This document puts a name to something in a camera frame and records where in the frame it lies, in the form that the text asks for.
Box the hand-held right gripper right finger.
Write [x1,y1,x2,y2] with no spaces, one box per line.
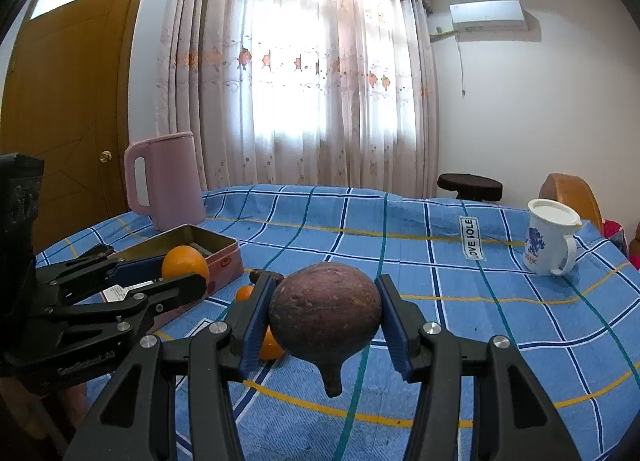
[375,273,583,461]

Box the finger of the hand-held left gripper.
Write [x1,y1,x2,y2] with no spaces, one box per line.
[49,272,209,338]
[36,242,168,306]

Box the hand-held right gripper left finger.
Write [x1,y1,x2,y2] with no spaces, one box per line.
[70,268,286,461]

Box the large orange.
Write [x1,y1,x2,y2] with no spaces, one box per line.
[161,245,210,292]

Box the pink tin box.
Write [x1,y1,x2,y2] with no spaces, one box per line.
[112,224,245,299]

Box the blue plaid tablecloth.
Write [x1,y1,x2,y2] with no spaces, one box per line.
[35,184,640,461]

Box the pink electric kettle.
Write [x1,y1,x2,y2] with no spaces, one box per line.
[124,131,206,232]

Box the dark round stool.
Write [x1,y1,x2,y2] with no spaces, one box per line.
[437,172,503,204]

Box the white mug with blue print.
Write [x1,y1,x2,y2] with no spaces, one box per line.
[522,198,583,277]

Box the wooden door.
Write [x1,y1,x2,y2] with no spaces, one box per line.
[0,0,138,252]

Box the pink floral cloth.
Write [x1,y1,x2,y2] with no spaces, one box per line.
[601,218,640,272]

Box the sheer floral curtain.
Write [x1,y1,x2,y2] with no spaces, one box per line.
[152,0,441,199]

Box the white air conditioner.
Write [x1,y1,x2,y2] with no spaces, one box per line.
[449,0,530,33]

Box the air conditioner power cord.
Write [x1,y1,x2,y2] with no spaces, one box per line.
[456,32,469,97]

